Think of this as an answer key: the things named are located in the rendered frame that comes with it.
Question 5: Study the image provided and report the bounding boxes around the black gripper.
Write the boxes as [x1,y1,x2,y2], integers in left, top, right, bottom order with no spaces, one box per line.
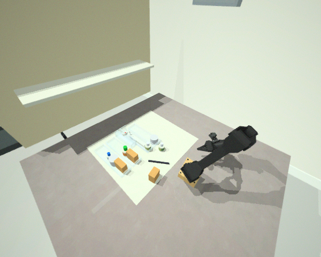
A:
[197,140,224,152]

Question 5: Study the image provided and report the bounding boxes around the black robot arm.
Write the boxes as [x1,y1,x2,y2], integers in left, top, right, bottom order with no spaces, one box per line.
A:
[181,125,258,183]

